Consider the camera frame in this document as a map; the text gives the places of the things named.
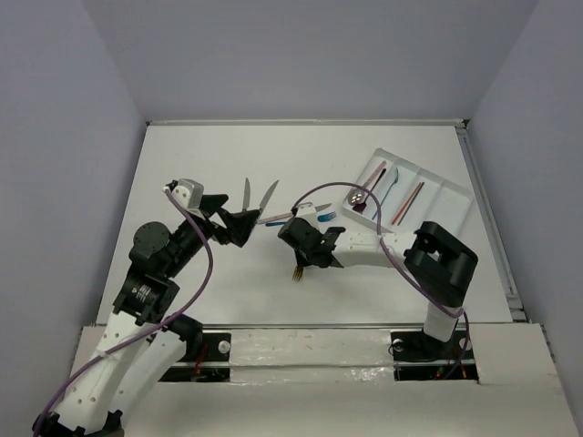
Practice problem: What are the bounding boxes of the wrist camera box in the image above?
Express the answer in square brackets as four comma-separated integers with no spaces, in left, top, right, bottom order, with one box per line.
[294,202,318,227]
[164,178,204,213]

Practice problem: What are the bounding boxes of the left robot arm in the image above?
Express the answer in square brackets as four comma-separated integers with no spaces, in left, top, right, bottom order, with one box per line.
[33,185,263,436]

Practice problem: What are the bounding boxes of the purple spoon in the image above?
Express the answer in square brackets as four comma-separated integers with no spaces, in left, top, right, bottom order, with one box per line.
[353,168,386,213]

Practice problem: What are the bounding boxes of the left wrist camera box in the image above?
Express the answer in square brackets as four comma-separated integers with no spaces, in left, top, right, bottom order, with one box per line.
[164,178,204,213]

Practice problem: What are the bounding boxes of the silver knife teal handle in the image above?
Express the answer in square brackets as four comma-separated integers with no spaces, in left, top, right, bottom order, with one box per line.
[259,180,279,217]

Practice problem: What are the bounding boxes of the gold fork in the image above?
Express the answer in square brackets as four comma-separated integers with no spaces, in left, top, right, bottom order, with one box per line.
[292,264,304,282]

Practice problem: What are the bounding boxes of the blue fork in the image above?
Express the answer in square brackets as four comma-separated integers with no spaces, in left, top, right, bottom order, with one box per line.
[317,211,337,223]
[372,167,399,220]

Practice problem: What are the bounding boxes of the silver spoon pink handle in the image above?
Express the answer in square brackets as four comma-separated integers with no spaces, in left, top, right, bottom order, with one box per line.
[347,161,386,207]

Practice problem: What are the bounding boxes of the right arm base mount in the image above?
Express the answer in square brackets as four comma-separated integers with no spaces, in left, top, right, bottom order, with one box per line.
[387,330,479,381]

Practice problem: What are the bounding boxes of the aluminium frame rail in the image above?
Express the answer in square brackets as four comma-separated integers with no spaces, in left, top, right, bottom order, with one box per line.
[147,118,467,129]

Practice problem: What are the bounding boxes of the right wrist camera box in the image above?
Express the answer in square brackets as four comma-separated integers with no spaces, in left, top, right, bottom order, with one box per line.
[294,202,318,227]

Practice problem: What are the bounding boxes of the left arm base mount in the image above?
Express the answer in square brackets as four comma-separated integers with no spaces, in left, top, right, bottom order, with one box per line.
[159,330,231,383]

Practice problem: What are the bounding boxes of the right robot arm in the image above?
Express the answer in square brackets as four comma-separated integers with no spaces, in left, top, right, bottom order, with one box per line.
[278,218,478,357]

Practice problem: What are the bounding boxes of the silver knife pink handle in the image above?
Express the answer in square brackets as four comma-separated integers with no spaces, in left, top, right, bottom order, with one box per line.
[257,203,332,225]

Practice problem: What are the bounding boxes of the white divided utensil tray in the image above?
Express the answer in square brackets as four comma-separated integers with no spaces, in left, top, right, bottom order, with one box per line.
[342,148,474,235]

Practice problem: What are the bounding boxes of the blue chopstick diagonal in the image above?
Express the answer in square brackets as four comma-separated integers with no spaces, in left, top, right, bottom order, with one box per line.
[392,181,425,225]

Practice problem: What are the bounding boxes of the silver knife dark handle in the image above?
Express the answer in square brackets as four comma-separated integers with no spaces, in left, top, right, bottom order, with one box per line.
[241,178,251,211]

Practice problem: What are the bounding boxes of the orange chopstick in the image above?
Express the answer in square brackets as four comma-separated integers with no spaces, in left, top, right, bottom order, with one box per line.
[391,182,424,225]

